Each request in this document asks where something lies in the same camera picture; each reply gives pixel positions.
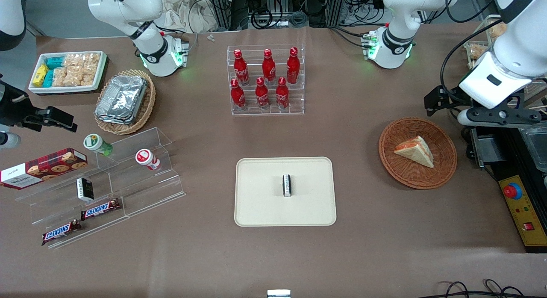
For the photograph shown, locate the yellow emergency stop box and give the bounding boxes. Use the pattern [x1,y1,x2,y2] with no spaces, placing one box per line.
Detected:
[499,175,547,254]

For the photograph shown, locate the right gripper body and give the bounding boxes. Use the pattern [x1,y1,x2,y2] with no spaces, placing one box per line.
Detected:
[0,82,32,127]

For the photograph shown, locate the red capped small bottle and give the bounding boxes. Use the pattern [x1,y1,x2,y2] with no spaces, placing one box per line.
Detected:
[135,149,162,171]

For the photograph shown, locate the grey base cable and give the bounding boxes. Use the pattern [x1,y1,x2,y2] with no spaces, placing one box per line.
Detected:
[162,27,200,56]

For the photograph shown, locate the black tabletop appliance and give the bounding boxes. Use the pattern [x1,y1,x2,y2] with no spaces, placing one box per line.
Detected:
[466,118,547,192]

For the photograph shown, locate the black base cable bundle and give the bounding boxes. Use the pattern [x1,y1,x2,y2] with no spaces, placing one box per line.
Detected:
[328,26,370,49]

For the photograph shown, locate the light wicker basket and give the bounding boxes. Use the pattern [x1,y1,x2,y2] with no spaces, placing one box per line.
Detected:
[94,69,156,135]

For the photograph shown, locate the snickers chocolate bar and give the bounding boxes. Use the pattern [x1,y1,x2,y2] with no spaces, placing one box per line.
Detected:
[41,220,82,246]
[81,198,121,221]

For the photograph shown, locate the green capped small bottle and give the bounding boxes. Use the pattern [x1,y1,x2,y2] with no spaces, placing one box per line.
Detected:
[83,133,114,156]

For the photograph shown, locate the white rectangular snack tray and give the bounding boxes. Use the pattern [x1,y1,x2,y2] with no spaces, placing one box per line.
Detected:
[29,51,107,95]

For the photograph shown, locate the red cola bottle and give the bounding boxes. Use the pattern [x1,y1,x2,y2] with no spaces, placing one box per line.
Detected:
[286,47,300,85]
[230,79,246,111]
[233,49,250,86]
[276,77,290,109]
[262,49,276,86]
[255,77,270,110]

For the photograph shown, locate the beige crumpled cloth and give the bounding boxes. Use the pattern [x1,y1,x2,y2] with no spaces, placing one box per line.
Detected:
[162,0,218,33]

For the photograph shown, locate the red tartan cookie box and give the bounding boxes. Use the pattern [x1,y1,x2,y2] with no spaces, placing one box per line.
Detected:
[0,148,88,190]

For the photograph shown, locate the triangular sandwich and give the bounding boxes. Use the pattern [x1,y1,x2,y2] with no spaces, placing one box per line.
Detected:
[394,136,434,168]

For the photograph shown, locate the aluminium foil tray stack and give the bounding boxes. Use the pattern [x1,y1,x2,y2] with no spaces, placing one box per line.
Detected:
[95,75,148,125]

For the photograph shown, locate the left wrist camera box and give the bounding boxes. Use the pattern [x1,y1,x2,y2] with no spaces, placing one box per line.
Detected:
[457,108,543,128]

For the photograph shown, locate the aluminium frame post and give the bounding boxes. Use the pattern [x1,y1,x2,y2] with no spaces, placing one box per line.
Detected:
[209,0,241,31]
[328,0,347,27]

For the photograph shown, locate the clear acrylic stepped shelf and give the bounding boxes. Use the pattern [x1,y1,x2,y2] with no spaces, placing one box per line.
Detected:
[15,127,186,250]

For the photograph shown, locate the clear acrylic bottle rack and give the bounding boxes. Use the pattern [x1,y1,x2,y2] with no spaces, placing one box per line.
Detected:
[226,44,305,116]

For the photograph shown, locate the small black carton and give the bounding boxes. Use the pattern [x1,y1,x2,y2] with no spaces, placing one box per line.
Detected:
[76,177,94,202]

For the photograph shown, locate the white wire rack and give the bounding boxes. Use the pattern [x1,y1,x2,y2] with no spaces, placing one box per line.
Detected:
[464,15,547,105]

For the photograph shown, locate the black floor cable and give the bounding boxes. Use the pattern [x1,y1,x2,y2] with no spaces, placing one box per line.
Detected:
[429,281,471,298]
[470,279,528,298]

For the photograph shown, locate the yellow snack packet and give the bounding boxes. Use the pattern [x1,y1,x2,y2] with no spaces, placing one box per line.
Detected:
[33,64,48,87]

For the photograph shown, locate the brown wicker basket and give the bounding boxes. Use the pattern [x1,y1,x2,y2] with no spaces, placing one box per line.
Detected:
[379,118,458,190]

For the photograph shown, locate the coiled black cable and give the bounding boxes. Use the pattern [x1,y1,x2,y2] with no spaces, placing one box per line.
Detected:
[250,7,275,30]

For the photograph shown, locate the beige plastic tray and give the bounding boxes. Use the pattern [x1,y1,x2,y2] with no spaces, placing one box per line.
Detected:
[234,157,337,227]

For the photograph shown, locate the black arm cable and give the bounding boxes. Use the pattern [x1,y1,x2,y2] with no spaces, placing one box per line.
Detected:
[439,0,507,103]

